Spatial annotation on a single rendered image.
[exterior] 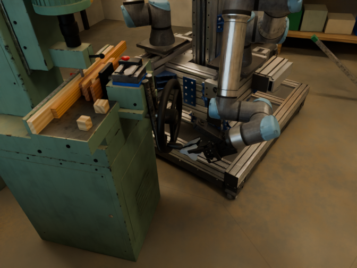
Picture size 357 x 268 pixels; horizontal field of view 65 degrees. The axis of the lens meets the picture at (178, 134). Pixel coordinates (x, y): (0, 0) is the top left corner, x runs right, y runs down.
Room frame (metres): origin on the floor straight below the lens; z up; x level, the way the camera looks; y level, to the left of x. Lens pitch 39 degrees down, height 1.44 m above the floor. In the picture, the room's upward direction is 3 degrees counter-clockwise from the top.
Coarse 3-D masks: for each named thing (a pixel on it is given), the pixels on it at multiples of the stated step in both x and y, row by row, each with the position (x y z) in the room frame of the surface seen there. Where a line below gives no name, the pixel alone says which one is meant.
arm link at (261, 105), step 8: (248, 104) 0.81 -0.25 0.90; (256, 104) 0.81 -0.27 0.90; (264, 104) 0.81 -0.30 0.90; (240, 112) 0.79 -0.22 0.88; (248, 112) 0.79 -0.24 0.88; (256, 112) 0.76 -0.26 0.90; (264, 112) 0.76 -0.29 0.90; (272, 112) 0.80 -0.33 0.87; (240, 120) 0.79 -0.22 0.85; (248, 120) 0.78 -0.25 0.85
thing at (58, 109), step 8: (120, 48) 1.29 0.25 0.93; (112, 56) 1.20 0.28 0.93; (88, 72) 1.03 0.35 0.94; (72, 88) 0.91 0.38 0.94; (64, 96) 0.86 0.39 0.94; (72, 96) 0.87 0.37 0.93; (80, 96) 0.92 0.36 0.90; (56, 104) 0.81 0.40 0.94; (64, 104) 0.82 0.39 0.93; (72, 104) 0.86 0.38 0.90; (56, 112) 0.78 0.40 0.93; (64, 112) 0.81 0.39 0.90
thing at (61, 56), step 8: (48, 48) 0.97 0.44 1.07; (56, 48) 0.96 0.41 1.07; (64, 48) 0.96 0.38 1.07; (72, 48) 0.96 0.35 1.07; (80, 48) 0.95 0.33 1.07; (88, 48) 0.97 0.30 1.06; (56, 56) 0.96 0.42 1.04; (64, 56) 0.95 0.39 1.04; (72, 56) 0.94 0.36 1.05; (80, 56) 0.93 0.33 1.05; (88, 56) 0.96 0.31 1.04; (56, 64) 0.96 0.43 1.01; (64, 64) 0.96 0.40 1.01; (72, 64) 0.95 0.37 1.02; (80, 64) 0.94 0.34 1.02; (88, 64) 0.95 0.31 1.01
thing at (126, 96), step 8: (152, 72) 0.97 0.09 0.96; (112, 80) 0.92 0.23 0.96; (112, 88) 0.87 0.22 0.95; (120, 88) 0.87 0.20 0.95; (128, 88) 0.86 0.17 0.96; (136, 88) 0.85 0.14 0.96; (112, 96) 0.88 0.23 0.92; (120, 96) 0.87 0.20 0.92; (128, 96) 0.86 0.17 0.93; (136, 96) 0.85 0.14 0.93; (144, 96) 0.87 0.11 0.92; (120, 104) 0.87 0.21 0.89; (128, 104) 0.86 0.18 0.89; (136, 104) 0.85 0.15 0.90; (144, 104) 0.86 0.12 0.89
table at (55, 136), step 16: (144, 64) 1.16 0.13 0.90; (80, 112) 0.81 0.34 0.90; (112, 112) 0.82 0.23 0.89; (128, 112) 0.84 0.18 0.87; (144, 112) 0.85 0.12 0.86; (48, 128) 0.73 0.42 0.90; (64, 128) 0.72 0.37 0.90; (96, 128) 0.71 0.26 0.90; (48, 144) 0.69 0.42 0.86; (64, 144) 0.67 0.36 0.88; (80, 144) 0.66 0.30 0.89; (96, 144) 0.69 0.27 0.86
